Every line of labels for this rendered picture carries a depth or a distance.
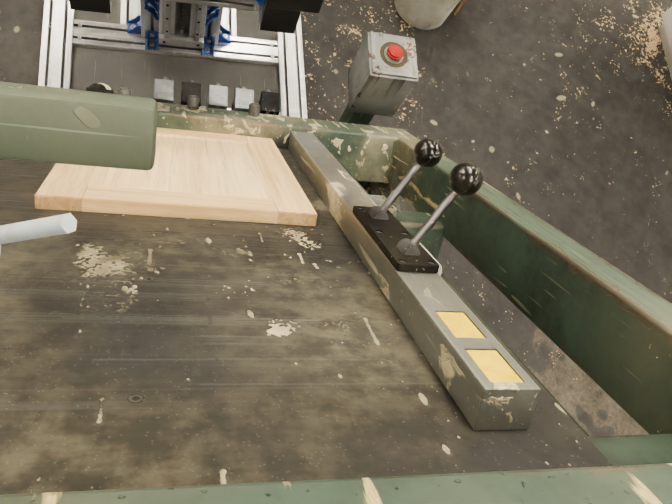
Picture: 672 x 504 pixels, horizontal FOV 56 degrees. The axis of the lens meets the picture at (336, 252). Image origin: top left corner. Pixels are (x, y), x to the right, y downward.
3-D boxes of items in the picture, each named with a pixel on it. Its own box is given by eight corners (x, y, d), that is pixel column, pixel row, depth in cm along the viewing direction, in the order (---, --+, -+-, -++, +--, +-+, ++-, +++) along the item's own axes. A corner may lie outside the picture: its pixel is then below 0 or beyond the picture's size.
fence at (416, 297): (310, 151, 136) (312, 132, 135) (528, 429, 51) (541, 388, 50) (287, 148, 135) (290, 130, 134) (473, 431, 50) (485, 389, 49)
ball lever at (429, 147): (379, 225, 86) (441, 146, 83) (387, 235, 82) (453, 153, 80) (358, 210, 84) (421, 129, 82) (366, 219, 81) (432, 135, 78)
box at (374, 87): (389, 78, 164) (416, 36, 147) (392, 119, 160) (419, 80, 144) (346, 72, 161) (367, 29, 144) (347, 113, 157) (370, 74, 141)
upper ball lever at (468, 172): (408, 259, 75) (480, 170, 72) (419, 272, 71) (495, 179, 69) (385, 243, 73) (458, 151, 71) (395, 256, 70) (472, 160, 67)
